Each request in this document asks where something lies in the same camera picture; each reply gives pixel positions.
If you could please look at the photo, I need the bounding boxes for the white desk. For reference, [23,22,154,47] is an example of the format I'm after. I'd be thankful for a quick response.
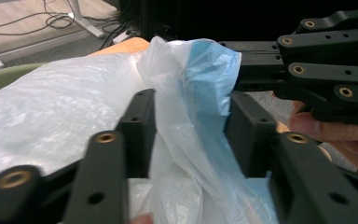
[0,0,106,71]

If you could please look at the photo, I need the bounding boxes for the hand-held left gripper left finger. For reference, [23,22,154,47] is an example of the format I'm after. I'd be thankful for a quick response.
[116,88,157,180]

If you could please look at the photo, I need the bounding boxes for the black floor cable bundle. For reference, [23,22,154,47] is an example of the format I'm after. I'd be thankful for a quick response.
[99,12,134,50]

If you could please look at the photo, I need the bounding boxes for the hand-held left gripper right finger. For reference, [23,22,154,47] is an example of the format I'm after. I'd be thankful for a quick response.
[225,91,278,178]

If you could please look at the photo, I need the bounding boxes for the black cable tangle under desk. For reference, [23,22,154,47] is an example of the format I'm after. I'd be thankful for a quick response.
[0,0,76,37]

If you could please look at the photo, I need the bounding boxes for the white power strip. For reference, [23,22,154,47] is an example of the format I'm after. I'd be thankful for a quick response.
[111,29,132,45]

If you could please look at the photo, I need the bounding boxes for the green plastic bin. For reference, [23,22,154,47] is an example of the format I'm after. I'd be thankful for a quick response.
[0,62,46,100]

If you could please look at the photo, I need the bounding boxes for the white bag with blue band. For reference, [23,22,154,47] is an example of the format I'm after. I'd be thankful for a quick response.
[0,35,281,224]

